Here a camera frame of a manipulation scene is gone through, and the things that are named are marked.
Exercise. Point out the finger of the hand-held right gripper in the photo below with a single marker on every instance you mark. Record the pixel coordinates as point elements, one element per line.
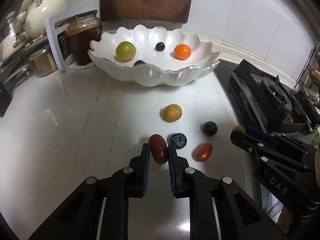
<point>243,142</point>
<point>260,136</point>

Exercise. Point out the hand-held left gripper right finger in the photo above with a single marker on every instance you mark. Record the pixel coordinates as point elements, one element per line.
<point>172,172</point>

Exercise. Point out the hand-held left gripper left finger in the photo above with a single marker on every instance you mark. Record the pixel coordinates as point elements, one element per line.
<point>146,170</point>

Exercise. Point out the small yellow-green fruit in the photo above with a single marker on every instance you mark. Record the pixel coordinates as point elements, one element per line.
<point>238,129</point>

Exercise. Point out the blueberry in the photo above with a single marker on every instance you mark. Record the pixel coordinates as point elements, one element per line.
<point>210,128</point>
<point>178,140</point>

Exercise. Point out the red cherry tomato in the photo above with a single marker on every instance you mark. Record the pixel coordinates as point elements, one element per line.
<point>203,152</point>

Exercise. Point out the yellow-brown round fruit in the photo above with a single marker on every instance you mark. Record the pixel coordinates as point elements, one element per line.
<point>172,113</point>

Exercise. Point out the white scalloped ceramic bowl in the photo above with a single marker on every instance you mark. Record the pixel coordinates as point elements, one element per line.
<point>150,75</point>

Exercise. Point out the dark purple grape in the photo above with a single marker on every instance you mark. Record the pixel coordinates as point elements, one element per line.
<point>139,63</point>
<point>160,46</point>

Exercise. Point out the orange mandarin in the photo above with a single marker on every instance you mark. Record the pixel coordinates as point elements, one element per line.
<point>182,52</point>

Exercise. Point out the green grape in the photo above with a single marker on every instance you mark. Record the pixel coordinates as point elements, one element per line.
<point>125,51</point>

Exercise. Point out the person's right hand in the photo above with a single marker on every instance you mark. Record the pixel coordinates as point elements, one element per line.
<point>290,217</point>

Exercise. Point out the black glass cooktop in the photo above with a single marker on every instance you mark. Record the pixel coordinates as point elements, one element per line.
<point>225,80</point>

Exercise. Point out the glass jar with green lid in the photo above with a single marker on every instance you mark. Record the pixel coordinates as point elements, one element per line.
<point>83,40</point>

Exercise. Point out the steel-lidded glass canister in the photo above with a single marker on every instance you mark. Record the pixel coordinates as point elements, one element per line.
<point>42,62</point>

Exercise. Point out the white shelf rack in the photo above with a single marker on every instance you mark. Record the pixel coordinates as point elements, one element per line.
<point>53,45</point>

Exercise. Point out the black knife block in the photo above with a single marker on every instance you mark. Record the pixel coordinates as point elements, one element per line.
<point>5,100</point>

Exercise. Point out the dark wooden cutting board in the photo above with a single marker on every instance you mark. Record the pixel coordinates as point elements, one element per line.
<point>147,0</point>

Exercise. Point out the white ceramic casserole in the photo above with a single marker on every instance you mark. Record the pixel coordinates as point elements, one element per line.
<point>10,47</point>

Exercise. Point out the cream ceramic teapot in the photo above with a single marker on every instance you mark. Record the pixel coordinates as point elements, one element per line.
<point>46,12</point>

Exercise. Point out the steel pot with lid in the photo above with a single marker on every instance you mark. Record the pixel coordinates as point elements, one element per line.
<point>7,27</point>

